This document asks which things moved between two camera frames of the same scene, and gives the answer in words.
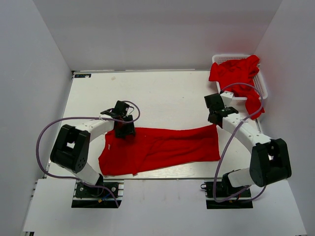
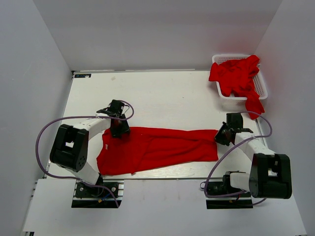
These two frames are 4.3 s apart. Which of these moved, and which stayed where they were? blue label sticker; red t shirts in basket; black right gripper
Moved: black right gripper
Stayed: blue label sticker; red t shirts in basket
